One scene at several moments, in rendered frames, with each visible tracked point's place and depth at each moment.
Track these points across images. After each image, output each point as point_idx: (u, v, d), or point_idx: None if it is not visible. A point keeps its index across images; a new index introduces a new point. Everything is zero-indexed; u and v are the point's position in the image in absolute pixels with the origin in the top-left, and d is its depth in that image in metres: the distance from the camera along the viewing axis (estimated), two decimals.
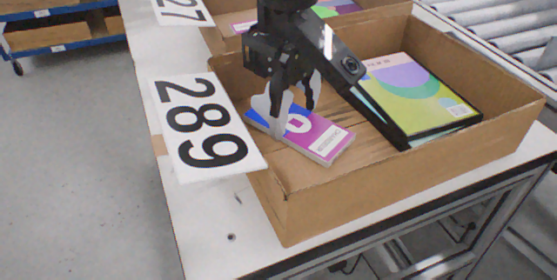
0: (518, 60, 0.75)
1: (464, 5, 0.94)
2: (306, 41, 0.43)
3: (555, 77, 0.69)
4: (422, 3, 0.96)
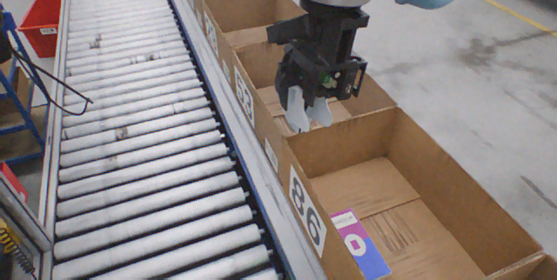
0: None
1: None
2: None
3: None
4: None
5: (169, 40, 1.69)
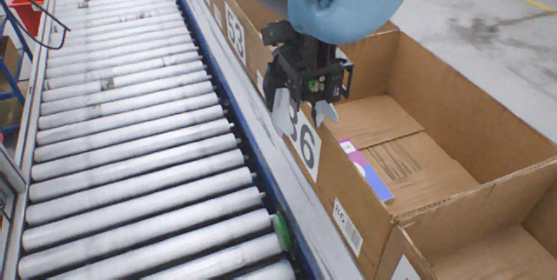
0: None
1: None
2: None
3: None
4: None
5: (161, 1, 1.63)
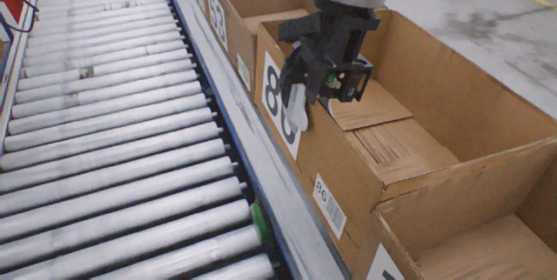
0: None
1: None
2: None
3: None
4: None
5: None
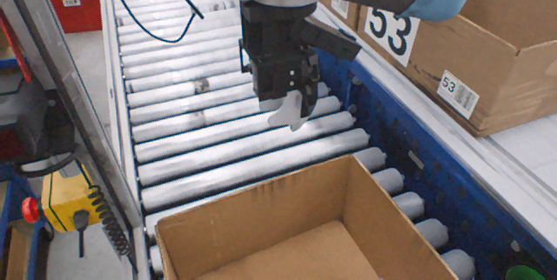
0: None
1: None
2: (325, 32, 0.45)
3: None
4: None
5: None
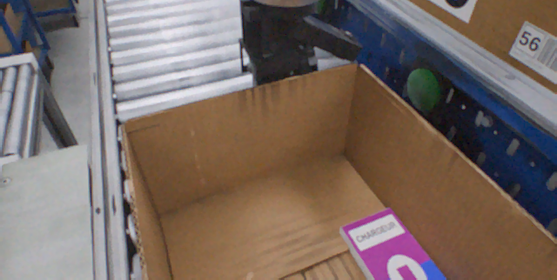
0: None
1: None
2: (325, 33, 0.45)
3: None
4: (127, 194, 0.53)
5: None
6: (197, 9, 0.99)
